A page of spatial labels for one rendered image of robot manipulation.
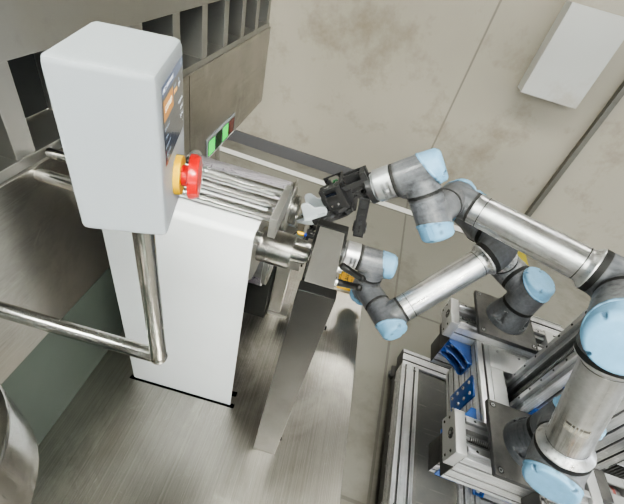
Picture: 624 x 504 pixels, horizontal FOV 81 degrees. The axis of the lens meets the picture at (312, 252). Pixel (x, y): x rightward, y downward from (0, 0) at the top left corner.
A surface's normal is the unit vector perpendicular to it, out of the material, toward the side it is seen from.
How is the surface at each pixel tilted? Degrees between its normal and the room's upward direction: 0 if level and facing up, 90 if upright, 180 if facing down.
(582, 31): 90
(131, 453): 0
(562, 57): 90
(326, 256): 0
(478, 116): 90
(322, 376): 0
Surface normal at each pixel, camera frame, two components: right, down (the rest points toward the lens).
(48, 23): 0.96, 0.28
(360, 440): 0.21, -0.73
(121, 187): 0.08, 0.68
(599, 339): -0.64, 0.28
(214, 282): -0.18, 0.63
